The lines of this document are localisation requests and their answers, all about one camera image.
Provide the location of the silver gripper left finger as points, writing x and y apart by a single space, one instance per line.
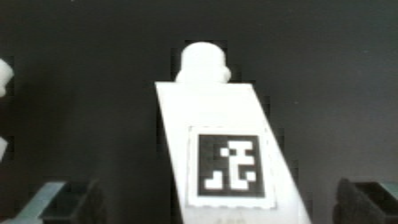
68 203

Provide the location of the white stool leg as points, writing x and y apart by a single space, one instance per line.
235 185
6 78

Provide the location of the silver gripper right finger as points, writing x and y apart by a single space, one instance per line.
367 202

